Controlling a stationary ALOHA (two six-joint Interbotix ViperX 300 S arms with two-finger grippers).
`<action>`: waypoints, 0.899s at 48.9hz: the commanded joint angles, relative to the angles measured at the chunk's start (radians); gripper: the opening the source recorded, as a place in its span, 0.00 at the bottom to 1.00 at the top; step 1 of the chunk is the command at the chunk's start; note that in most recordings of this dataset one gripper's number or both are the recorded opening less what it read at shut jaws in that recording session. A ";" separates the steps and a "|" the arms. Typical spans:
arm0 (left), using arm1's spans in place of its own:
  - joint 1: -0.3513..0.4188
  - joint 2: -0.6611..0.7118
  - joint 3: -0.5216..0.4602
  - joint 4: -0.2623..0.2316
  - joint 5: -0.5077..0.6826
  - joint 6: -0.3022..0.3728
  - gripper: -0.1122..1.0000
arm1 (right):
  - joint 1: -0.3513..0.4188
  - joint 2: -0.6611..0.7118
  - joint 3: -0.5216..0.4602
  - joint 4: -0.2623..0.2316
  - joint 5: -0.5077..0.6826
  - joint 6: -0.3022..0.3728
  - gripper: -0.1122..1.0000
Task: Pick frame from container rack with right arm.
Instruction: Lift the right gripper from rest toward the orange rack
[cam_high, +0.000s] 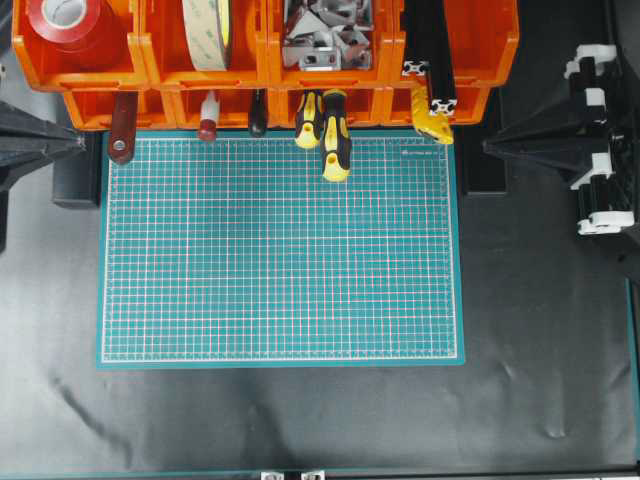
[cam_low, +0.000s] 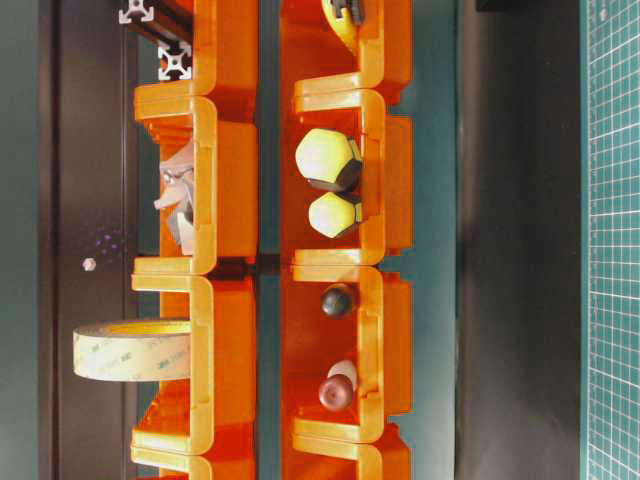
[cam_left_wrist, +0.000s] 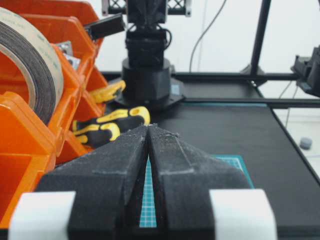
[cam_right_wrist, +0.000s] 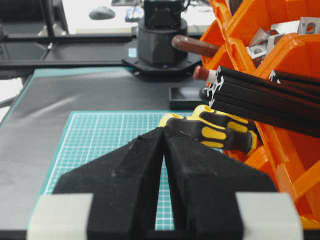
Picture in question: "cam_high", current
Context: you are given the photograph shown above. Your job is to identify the beige double-sided tape roll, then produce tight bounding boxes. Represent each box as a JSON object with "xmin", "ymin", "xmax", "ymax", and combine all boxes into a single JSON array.
[{"xmin": 182, "ymin": 0, "xmax": 232, "ymax": 71}]

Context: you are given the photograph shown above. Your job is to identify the black tool handle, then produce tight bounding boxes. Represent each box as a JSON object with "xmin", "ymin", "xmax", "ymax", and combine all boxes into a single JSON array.
[{"xmin": 248, "ymin": 89, "xmax": 268, "ymax": 138}]

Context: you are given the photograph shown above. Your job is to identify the silver metal corner brackets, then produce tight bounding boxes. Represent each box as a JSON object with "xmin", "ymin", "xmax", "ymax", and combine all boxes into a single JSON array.
[{"xmin": 281, "ymin": 0, "xmax": 374, "ymax": 72}]

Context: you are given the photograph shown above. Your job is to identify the short yellow black screwdriver handle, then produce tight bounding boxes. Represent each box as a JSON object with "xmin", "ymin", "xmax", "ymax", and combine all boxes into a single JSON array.
[{"xmin": 295, "ymin": 90, "xmax": 324, "ymax": 149}]

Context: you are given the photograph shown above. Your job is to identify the long yellow black screwdriver handle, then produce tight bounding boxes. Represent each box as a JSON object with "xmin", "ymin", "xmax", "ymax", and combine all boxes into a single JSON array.
[{"xmin": 320, "ymin": 89, "xmax": 352, "ymax": 182}]

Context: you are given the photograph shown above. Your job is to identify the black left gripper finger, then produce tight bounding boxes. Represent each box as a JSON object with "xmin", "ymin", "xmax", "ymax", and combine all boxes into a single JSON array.
[{"xmin": 0, "ymin": 101, "xmax": 86, "ymax": 193}]

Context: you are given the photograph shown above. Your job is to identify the black aluminium extrusion frame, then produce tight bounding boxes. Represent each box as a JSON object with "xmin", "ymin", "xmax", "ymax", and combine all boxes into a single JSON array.
[{"xmin": 422, "ymin": 0, "xmax": 458, "ymax": 116}]

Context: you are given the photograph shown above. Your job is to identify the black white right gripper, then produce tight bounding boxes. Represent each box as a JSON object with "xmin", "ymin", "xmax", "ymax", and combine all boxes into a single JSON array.
[{"xmin": 481, "ymin": 43, "xmax": 640, "ymax": 271}]

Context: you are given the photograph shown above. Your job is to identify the black left rack foot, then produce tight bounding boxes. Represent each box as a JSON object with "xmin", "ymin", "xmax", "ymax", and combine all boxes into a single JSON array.
[{"xmin": 52, "ymin": 132, "xmax": 103, "ymax": 210}]

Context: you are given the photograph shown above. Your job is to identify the black table cover sheet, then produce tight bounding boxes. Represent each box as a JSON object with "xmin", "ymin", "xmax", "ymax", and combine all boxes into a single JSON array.
[{"xmin": 0, "ymin": 49, "xmax": 640, "ymax": 474}]

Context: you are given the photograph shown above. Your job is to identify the white glue bottle red cap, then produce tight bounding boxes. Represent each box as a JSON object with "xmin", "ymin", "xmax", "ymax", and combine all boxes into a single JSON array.
[{"xmin": 198, "ymin": 90, "xmax": 220, "ymax": 142}]

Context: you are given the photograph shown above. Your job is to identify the orange plastic container rack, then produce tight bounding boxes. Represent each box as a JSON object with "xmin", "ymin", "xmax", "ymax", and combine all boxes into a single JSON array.
[{"xmin": 11, "ymin": 0, "xmax": 520, "ymax": 132}]

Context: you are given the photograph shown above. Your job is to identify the green grid cutting mat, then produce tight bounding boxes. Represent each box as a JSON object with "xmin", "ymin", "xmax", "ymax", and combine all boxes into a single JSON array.
[{"xmin": 96, "ymin": 130, "xmax": 465, "ymax": 369}]

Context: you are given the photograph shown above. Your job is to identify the red tape roll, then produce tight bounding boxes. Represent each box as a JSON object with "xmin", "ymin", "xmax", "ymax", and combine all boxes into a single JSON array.
[{"xmin": 26, "ymin": 0, "xmax": 127, "ymax": 70}]

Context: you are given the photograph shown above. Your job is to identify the brown wooden tool handle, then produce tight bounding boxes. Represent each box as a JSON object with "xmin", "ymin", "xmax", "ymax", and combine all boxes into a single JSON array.
[{"xmin": 108, "ymin": 91, "xmax": 138, "ymax": 165}]

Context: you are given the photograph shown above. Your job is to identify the yellow utility knife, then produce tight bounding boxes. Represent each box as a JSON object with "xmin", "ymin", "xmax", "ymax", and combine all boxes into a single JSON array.
[{"xmin": 411, "ymin": 86, "xmax": 454, "ymax": 145}]

